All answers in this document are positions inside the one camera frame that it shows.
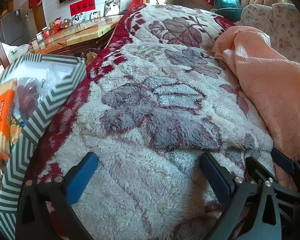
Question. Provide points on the red and white plush toy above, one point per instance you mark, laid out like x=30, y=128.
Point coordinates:
x=56, y=25

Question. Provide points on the glass-topped wooden cabinet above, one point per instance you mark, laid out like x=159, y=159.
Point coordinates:
x=77, y=37

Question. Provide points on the large framed photo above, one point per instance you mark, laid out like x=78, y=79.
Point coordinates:
x=112, y=7

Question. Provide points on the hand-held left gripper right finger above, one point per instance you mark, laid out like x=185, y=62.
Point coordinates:
x=216, y=177

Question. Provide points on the white plastic bag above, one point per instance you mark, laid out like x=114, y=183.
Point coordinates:
x=15, y=52

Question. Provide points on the red wall banner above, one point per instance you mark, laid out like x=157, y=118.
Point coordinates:
x=82, y=6

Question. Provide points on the peach quilt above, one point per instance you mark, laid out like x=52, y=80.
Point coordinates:
x=265, y=80

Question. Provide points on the small framed photo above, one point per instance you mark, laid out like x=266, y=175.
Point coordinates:
x=95, y=15

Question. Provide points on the medium framed photo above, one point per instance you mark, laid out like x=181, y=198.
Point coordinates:
x=78, y=19

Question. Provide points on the brown plush bear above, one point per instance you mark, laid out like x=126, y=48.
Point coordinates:
x=66, y=24

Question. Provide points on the clear bag of red dates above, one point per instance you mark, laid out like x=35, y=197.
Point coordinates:
x=27, y=95

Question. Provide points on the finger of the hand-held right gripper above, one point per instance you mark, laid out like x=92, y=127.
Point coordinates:
x=285, y=162
x=256, y=171

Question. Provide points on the floral fleece blanket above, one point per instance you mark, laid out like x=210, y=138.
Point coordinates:
x=152, y=105

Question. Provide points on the floral fabric sofa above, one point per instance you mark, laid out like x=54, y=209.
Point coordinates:
x=285, y=25

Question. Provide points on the striped cardboard box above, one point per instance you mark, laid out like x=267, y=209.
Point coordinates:
x=52, y=100

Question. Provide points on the orange cracker packet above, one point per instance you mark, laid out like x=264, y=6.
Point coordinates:
x=1, y=120

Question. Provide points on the grey refrigerator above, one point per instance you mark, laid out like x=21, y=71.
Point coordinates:
x=12, y=27

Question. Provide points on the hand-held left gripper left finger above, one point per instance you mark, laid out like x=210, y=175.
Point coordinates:
x=82, y=177

